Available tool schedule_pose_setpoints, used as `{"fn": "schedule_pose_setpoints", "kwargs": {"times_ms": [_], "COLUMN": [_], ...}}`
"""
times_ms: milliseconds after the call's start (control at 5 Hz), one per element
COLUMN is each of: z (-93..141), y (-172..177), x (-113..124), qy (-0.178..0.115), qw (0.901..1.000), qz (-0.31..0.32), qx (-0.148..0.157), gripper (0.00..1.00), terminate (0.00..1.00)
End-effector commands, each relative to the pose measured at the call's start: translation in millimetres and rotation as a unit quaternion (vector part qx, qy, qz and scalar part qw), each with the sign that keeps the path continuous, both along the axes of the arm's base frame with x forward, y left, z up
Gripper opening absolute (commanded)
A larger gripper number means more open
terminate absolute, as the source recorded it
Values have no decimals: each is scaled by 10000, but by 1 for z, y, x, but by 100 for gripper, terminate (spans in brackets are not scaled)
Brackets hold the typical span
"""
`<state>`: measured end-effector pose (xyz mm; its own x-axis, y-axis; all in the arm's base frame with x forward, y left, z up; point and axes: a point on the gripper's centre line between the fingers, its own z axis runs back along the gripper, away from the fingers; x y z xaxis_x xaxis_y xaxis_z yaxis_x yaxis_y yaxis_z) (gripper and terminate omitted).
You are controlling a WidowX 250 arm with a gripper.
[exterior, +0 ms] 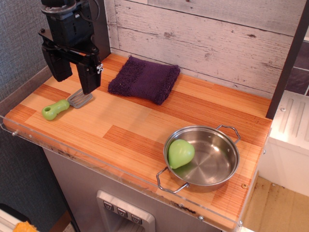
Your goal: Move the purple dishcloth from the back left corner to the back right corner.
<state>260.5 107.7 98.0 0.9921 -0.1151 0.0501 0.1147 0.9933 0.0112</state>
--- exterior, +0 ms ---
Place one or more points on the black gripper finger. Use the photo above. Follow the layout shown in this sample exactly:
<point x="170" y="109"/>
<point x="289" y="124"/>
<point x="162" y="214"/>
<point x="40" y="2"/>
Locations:
<point x="58" y="65"/>
<point x="89" y="75"/>

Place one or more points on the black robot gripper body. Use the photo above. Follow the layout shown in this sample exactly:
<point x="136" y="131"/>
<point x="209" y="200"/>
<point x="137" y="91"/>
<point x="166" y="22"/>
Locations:
<point x="71" y="29"/>

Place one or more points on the purple cloth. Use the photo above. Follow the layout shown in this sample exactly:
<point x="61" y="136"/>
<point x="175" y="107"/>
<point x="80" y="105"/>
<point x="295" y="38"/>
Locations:
<point x="144" y="79"/>

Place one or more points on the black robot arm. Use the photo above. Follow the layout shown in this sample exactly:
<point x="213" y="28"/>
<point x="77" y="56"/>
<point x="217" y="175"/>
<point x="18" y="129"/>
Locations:
<point x="72" y="57"/>

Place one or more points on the clear acrylic table guard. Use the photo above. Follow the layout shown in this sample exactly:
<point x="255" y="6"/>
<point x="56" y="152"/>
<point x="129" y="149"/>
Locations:
<point x="130" y="150"/>

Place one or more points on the green toy pear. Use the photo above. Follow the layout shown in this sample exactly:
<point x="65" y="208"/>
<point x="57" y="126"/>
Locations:
<point x="180" y="153"/>

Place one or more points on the grey cabinet dispenser panel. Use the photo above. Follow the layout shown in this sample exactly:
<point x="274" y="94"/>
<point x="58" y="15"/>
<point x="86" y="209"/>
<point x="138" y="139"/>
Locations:
<point x="120" y="216"/>

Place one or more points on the silver steel pan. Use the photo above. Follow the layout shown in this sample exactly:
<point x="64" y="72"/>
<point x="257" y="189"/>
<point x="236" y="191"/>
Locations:
<point x="215" y="162"/>

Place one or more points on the orange object bottom left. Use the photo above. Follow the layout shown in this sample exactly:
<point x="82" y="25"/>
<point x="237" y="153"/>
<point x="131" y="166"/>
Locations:
<point x="24" y="227"/>

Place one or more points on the white cabinet on right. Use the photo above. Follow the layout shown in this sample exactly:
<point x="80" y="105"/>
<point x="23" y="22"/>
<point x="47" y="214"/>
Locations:
<point x="285" y="160"/>

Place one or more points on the dark left support post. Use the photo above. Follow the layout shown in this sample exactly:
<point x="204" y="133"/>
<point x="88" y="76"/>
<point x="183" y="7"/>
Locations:
<point x="101" y="35"/>

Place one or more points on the dark support post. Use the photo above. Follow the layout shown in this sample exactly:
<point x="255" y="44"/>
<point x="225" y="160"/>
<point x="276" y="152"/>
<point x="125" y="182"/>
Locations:
<point x="101" y="35"/>
<point x="289" y="63"/>

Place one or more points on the green handled grey spatula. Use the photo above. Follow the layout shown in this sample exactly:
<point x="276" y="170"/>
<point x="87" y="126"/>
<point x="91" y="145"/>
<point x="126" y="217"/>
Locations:
<point x="76" y="100"/>

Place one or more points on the dark right support post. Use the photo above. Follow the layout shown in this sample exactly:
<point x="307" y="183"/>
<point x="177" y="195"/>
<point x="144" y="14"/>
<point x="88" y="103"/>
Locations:
<point x="289" y="63"/>

